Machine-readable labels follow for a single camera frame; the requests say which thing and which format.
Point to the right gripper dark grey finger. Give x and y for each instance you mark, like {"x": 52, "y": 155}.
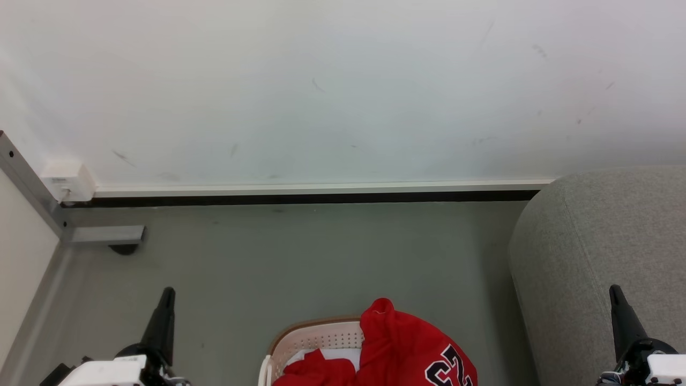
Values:
{"x": 624, "y": 327}

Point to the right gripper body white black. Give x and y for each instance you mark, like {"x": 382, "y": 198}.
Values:
{"x": 656, "y": 367}

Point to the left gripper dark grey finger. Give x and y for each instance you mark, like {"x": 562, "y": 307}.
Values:
{"x": 161, "y": 327}

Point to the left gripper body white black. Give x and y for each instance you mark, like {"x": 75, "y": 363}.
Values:
{"x": 107, "y": 372}

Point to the red and white garment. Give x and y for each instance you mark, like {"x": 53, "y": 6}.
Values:
{"x": 316, "y": 372}

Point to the red jersey number 23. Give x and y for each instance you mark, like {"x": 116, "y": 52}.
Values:
{"x": 402, "y": 348}

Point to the grey fabric sofa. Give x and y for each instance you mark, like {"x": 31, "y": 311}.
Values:
{"x": 600, "y": 257}

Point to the grey metal foot bar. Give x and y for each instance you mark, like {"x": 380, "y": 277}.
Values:
{"x": 107, "y": 234}

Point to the white perforated laundry basket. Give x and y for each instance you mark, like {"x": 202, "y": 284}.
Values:
{"x": 316, "y": 338}

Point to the black round frame foot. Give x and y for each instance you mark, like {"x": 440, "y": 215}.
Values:
{"x": 124, "y": 249}

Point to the white wall junction box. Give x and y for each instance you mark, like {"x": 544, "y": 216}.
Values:
{"x": 68, "y": 181}

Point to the grey metal frame post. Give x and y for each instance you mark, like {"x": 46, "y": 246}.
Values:
{"x": 27, "y": 182}

